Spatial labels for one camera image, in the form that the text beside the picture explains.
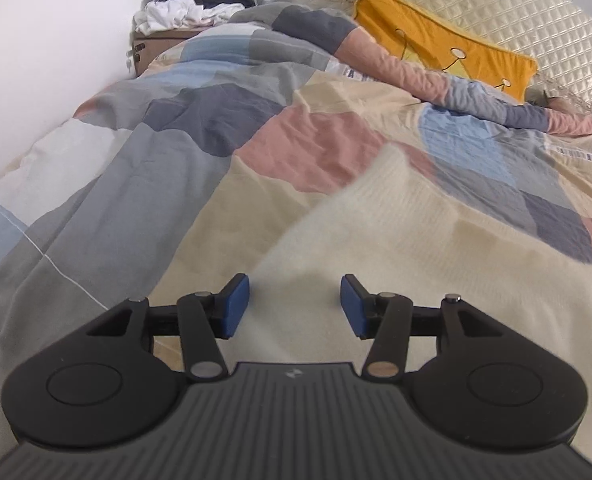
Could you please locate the patchwork checked quilt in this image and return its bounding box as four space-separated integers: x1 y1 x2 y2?
0 1 592 471

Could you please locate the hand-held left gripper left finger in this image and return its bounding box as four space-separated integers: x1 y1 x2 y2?
83 273 251 381

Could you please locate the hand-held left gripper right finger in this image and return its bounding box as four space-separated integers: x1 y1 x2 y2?
341 274 509 380

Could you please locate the cream striped fleece blanket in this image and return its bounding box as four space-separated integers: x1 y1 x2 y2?
236 146 592 411

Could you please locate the cardboard box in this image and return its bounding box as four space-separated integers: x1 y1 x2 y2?
126 27 207 79

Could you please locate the pile of white clothes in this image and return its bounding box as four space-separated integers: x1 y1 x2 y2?
133 0 247 37

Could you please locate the yellow crown-print pillow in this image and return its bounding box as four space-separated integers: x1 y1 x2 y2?
352 0 539 106

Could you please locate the cream quilted headboard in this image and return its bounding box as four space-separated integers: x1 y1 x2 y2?
296 0 592 126

